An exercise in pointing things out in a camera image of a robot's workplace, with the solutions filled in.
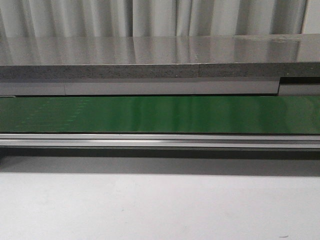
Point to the white pleated curtain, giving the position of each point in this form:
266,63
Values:
161,18

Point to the aluminium conveyor side rail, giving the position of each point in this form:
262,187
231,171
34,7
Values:
97,140

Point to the grey speckled stone counter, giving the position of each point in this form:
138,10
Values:
281,64

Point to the green conveyor belt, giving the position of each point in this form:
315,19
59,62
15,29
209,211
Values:
161,114

